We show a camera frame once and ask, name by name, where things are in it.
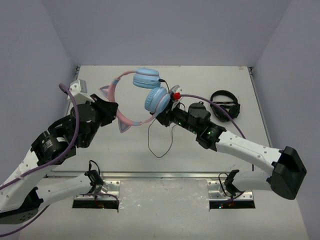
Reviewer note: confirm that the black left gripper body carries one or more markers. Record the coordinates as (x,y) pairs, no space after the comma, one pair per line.
(105,110)

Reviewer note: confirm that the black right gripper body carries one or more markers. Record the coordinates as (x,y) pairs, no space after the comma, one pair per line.
(175,116)

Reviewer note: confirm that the pink blue cat-ear headphones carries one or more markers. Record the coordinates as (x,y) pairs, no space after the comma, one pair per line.
(156,101)

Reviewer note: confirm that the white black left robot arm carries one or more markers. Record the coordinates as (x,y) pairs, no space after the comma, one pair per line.
(21,196)

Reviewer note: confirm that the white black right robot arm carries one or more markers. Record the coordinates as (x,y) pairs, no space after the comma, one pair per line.
(279,170)

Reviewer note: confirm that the black headphones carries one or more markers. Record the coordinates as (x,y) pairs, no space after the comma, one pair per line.
(223,109)

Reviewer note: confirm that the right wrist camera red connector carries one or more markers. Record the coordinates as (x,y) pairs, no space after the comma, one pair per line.
(175,96)

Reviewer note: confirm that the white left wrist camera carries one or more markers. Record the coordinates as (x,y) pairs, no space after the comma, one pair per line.
(78,90)

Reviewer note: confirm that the aluminium table edge rail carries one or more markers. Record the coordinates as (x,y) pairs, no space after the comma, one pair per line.
(138,175)

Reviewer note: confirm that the left metal mounting bracket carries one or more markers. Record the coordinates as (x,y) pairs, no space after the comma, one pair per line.
(109,192)

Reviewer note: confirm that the metal mounting bracket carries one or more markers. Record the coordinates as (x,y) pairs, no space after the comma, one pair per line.
(109,192)
(218,191)

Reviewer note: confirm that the right metal mounting bracket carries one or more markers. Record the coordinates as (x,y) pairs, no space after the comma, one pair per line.
(218,191)

